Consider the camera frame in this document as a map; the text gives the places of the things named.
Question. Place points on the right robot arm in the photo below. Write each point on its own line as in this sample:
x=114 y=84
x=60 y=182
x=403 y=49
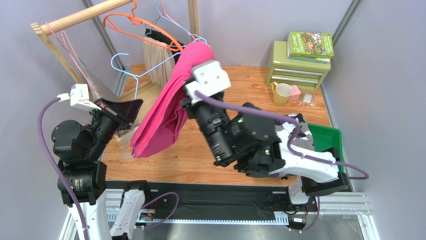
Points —
x=261 y=147

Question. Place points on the pink small box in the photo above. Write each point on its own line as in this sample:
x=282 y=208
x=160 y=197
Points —
x=295 y=94

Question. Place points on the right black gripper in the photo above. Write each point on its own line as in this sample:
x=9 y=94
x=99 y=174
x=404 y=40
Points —
x=190 y=103

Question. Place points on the pink trousers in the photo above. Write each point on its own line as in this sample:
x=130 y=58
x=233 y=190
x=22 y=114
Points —
x=162 y=124

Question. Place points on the green drawer cabinet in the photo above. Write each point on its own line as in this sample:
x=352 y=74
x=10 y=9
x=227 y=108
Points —
x=306 y=75

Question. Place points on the pink wire hanger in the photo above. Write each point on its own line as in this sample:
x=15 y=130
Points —
x=67 y=45

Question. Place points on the small clear plastic bag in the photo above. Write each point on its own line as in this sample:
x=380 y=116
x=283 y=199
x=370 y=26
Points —
x=307 y=99

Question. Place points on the green plastic tray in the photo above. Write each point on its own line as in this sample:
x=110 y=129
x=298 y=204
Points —
x=325 y=138

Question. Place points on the green treehouse book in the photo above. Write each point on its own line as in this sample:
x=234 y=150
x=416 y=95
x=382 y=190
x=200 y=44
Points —
x=310 y=45

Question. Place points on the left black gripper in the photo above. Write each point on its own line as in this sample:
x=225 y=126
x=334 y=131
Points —
x=123 y=113

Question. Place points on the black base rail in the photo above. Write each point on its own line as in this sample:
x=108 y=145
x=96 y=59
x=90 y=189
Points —
x=207 y=202

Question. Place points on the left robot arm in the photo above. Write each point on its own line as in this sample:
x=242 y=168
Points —
x=83 y=174

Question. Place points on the wooden clothes rack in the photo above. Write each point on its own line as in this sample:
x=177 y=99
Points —
x=99 y=14

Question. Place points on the yellow mug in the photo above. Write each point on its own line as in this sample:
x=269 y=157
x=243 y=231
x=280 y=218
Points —
x=281 y=93

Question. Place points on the beige trousers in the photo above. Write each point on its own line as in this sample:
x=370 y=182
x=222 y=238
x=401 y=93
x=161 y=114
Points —
x=159 y=58

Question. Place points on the grey trousers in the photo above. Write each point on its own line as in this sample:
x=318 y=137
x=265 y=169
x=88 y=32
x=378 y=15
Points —
x=97 y=88

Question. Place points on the black trousers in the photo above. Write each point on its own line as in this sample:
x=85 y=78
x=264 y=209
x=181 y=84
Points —
x=159 y=39

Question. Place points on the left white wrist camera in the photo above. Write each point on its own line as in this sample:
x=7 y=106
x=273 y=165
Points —
x=79 y=98

